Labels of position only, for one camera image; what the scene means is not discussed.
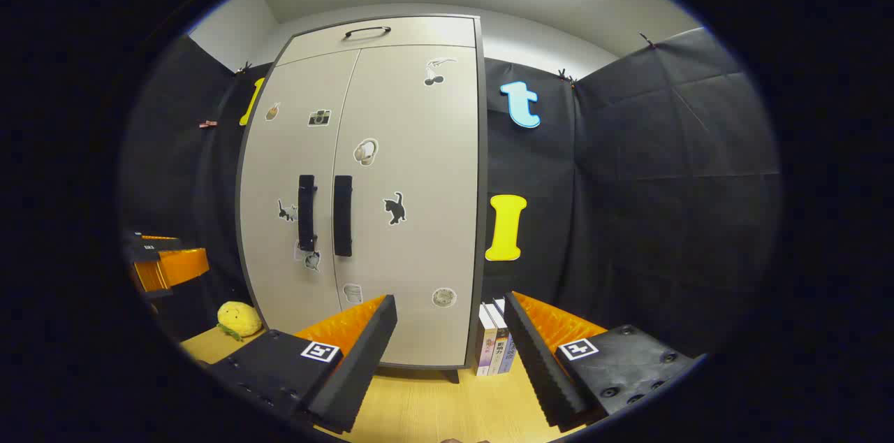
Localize black backdrop cloth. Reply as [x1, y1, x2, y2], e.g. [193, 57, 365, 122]
[122, 27, 782, 360]

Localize cabinet door with headphone sticker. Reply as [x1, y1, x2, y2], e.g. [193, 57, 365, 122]
[332, 45, 483, 367]

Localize white book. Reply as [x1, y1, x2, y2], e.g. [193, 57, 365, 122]
[475, 303, 498, 377]
[487, 301, 511, 375]

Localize yellow plush toy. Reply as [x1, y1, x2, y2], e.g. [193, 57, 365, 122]
[217, 300, 264, 342]

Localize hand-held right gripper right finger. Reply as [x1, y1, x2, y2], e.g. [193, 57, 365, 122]
[503, 291, 699, 430]

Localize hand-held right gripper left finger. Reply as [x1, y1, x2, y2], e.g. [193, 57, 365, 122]
[210, 294, 398, 435]

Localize beige double-door shoe cabinet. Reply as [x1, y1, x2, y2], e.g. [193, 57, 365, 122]
[235, 13, 488, 384]

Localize black door handle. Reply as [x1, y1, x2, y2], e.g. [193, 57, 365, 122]
[298, 175, 318, 252]
[332, 175, 353, 258]

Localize cabinet door with camera sticker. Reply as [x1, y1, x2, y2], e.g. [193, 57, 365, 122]
[237, 48, 360, 337]

